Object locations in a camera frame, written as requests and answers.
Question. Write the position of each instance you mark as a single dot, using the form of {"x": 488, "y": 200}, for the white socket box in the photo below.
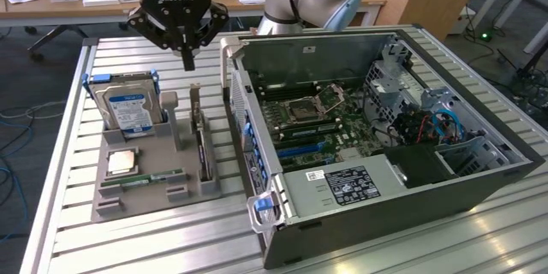
{"x": 465, "y": 20}

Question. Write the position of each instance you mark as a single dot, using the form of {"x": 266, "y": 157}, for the silver metal drive cage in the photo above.
{"x": 389, "y": 91}

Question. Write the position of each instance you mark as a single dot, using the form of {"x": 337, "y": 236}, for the silver disk bay bracket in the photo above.
{"x": 474, "y": 155}

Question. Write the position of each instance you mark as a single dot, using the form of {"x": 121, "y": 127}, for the long expansion slot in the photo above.
{"x": 301, "y": 154}
{"x": 298, "y": 148}

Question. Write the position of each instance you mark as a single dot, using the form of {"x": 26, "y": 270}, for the white table frame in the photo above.
{"x": 537, "y": 39}

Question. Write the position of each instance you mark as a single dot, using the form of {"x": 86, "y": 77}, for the hard disk with blue caddy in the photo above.
{"x": 128, "y": 110}

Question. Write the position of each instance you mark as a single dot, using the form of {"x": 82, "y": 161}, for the open dark PC case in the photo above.
{"x": 385, "y": 222}

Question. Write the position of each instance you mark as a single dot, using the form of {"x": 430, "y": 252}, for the green RAM stick white label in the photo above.
{"x": 312, "y": 129}

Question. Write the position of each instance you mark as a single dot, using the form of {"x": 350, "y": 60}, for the wooden office desk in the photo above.
{"x": 241, "y": 7}
{"x": 64, "y": 11}

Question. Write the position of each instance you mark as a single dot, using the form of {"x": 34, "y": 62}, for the black graphics card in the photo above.
{"x": 204, "y": 155}

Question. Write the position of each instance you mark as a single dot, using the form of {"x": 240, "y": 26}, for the metal socket cover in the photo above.
{"x": 330, "y": 99}

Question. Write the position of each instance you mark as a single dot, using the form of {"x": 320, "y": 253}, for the blue case release tab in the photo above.
{"x": 261, "y": 205}

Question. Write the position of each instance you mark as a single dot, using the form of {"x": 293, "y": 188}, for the silver CPU chip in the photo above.
{"x": 120, "y": 161}

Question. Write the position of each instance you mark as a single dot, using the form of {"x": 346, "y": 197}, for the black office chair base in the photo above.
{"x": 50, "y": 35}

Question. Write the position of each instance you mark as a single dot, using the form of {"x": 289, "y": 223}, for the grey parts rack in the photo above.
{"x": 170, "y": 165}

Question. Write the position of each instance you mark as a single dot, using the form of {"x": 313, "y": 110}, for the CPU socket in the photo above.
{"x": 301, "y": 110}

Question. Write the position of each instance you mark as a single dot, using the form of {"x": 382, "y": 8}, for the green lit power switch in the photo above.
{"x": 485, "y": 36}

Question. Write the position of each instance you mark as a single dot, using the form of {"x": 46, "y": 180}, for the black rear panel latch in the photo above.
{"x": 249, "y": 89}

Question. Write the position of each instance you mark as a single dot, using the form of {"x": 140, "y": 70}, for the grey power supply unit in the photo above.
{"x": 308, "y": 197}

